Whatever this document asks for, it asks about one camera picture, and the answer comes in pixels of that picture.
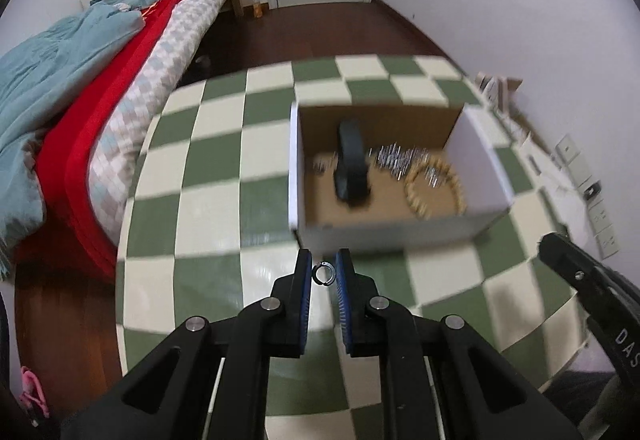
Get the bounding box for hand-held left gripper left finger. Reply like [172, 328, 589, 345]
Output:
[62, 249, 313, 440]

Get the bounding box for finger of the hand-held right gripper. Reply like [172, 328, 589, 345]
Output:
[537, 232, 640, 317]

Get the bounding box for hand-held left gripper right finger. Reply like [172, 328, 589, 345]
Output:
[335, 248, 585, 440]

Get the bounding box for cardboard box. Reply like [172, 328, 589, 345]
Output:
[289, 101, 516, 253]

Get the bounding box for wooden bead bracelet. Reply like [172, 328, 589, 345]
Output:
[404, 159, 468, 221]

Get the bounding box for black smart band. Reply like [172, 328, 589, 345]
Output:
[334, 119, 373, 207]

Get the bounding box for silver pendant necklace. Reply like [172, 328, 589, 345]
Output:
[422, 165, 451, 188]

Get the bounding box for green white checkered tablecloth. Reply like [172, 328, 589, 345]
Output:
[116, 54, 591, 431]

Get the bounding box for white floral bag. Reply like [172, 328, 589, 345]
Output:
[472, 71, 523, 113]

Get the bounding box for grey white checked mattress cover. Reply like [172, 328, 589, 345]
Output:
[87, 0, 238, 246]

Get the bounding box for pink plastic object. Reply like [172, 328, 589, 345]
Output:
[20, 366, 51, 418]

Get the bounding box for bed with red blanket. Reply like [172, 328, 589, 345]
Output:
[0, 2, 147, 281]

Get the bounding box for white wall socket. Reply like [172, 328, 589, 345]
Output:
[587, 202, 611, 231]
[555, 135, 581, 166]
[595, 227, 618, 261]
[567, 157, 593, 186]

